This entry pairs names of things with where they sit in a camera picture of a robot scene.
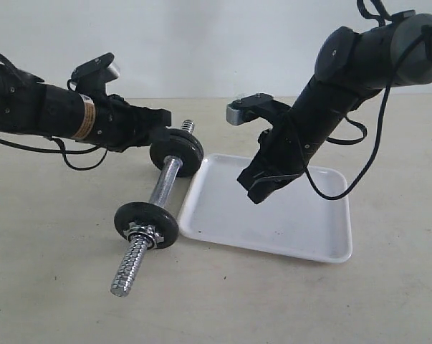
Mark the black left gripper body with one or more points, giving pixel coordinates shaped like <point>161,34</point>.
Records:
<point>117,125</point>

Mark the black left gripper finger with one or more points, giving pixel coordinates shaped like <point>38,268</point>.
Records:
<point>153,136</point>
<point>153,118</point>

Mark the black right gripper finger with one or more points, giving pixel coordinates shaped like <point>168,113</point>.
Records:
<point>258,195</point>
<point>255,175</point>

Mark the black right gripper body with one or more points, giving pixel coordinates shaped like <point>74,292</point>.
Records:
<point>292,141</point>

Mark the black weight plate end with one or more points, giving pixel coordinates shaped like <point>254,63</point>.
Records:
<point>176,147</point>

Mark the black weight plate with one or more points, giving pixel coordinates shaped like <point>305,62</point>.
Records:
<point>143,213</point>
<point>195,149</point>

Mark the chrome spin-lock collar nut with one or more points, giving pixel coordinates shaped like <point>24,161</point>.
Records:
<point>148,233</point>

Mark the chrome threaded dumbbell bar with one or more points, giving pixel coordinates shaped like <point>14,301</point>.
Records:
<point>127,271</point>

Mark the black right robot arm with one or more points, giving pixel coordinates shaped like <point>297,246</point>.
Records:
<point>350,69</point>

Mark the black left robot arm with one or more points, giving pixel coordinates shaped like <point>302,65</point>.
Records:
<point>86,114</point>

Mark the white rectangular plastic tray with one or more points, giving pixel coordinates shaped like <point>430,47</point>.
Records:
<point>293,222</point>

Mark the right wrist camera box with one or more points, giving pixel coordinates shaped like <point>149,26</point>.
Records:
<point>260,105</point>

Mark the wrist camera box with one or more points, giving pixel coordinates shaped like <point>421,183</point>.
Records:
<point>91,77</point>
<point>260,105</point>

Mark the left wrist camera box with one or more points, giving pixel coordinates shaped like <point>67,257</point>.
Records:
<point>91,77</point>

